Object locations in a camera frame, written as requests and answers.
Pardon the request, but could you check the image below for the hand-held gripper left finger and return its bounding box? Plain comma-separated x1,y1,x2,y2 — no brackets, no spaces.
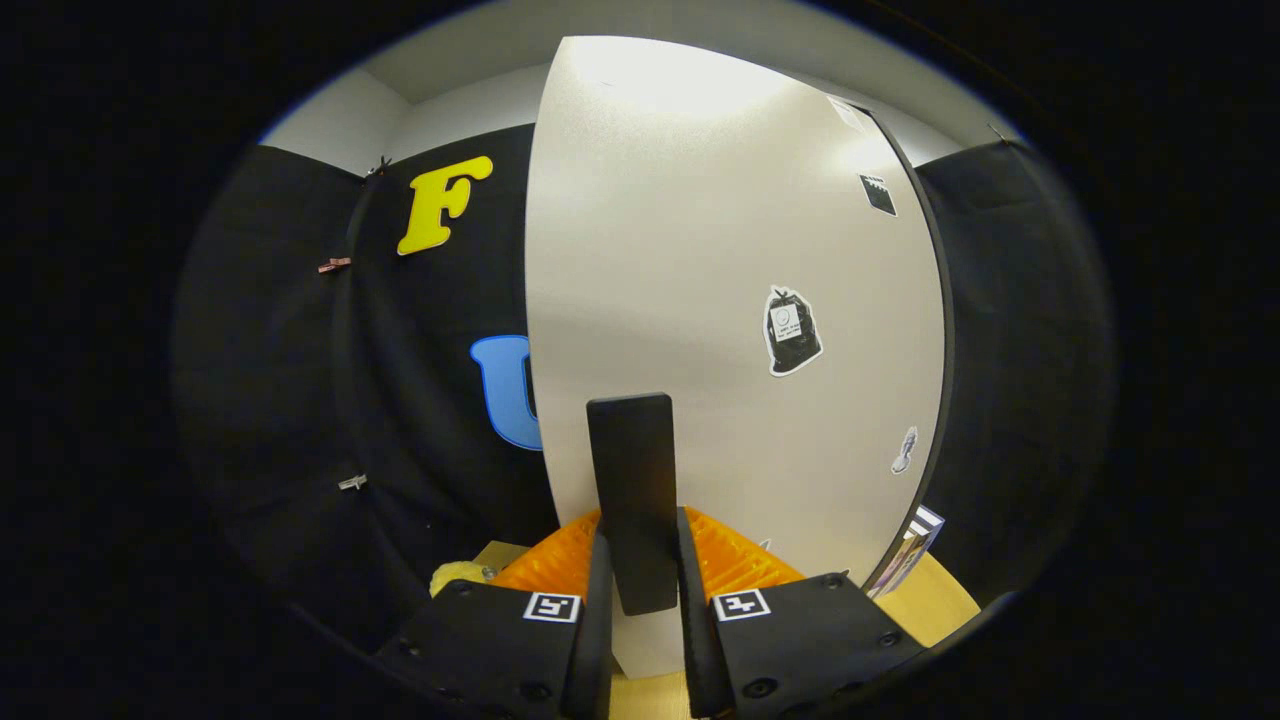
375,510,615,720

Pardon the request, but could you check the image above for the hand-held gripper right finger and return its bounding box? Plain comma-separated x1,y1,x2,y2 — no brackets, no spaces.
676,506,926,720

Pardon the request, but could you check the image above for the beige shoe cabinet door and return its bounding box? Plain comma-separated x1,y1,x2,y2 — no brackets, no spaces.
525,35,949,681

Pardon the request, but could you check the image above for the yellow pineapple plush toy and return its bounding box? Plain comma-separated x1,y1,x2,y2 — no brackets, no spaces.
430,560,491,599

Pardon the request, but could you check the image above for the black backdrop cloth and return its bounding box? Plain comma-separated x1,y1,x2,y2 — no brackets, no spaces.
170,125,1116,651

